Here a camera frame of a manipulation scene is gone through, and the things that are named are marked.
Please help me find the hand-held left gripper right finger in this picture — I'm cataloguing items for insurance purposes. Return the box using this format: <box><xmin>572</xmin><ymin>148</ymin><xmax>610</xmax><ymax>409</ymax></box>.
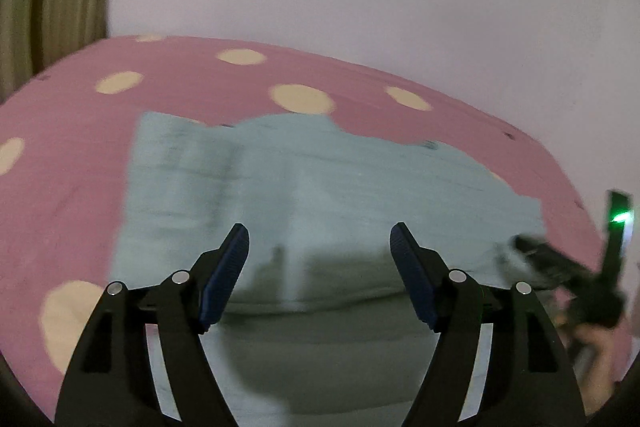
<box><xmin>390</xmin><ymin>222</ymin><xmax>587</xmax><ymax>427</ymax></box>

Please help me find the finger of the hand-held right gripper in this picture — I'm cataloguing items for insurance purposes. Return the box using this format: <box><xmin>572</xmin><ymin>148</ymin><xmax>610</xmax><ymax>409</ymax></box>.
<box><xmin>505</xmin><ymin>234</ymin><xmax>598</xmax><ymax>290</ymax></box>

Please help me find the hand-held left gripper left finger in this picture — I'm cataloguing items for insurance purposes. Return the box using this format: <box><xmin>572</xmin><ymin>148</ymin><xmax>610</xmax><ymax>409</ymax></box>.
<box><xmin>54</xmin><ymin>223</ymin><xmax>250</xmax><ymax>427</ymax></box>

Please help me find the light blue puffer jacket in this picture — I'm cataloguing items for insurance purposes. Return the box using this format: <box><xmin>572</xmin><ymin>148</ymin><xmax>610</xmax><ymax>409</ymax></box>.
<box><xmin>109</xmin><ymin>111</ymin><xmax>547</xmax><ymax>420</ymax></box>

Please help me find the person's right hand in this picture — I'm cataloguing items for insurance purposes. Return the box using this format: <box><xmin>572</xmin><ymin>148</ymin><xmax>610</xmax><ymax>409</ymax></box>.
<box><xmin>559</xmin><ymin>314</ymin><xmax>622</xmax><ymax>414</ymax></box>

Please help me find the pink bedsheet with cream dots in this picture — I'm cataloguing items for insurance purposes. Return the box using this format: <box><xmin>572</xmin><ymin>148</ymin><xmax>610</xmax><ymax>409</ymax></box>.
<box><xmin>0</xmin><ymin>34</ymin><xmax>632</xmax><ymax>423</ymax></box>

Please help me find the green striped pillow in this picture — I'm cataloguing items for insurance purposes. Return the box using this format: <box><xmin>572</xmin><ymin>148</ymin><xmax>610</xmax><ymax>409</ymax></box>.
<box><xmin>0</xmin><ymin>0</ymin><xmax>115</xmax><ymax>100</ymax></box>

